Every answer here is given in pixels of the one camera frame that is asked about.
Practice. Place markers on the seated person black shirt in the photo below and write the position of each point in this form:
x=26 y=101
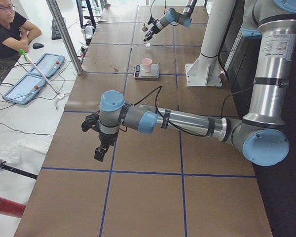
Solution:
x=16 y=33

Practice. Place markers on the aluminium frame post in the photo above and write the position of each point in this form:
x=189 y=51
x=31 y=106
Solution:
x=57 y=16

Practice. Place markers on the glass sauce bottle metal spout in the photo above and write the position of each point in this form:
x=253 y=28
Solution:
x=144 y=28

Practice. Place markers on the black keyboard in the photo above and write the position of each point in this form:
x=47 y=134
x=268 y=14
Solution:
x=55 y=32

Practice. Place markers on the blue teach pendant near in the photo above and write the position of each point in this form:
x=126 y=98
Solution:
x=25 y=89

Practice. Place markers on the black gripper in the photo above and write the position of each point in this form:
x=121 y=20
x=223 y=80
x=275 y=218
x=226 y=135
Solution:
x=153 y=29
x=107 y=138

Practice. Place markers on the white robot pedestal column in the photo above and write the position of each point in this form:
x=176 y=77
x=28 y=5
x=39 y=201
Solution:
x=205 y=69

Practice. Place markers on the grabber stick green handle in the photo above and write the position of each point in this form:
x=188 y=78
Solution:
x=59 y=95

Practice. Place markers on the blue teach pendant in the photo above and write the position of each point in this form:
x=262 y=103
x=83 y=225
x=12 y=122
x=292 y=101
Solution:
x=49 y=64
x=25 y=89

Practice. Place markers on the black computer mouse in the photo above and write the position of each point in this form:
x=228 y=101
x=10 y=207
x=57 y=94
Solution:
x=38 y=45

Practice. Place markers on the pink paper cup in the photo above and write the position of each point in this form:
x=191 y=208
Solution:
x=147 y=64

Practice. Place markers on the red cylinder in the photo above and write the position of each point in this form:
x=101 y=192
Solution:
x=11 y=208

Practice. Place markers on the black tripod clamp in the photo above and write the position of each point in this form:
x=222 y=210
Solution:
x=4 y=166

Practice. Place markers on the blue teach pendant far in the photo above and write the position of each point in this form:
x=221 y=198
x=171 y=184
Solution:
x=49 y=64

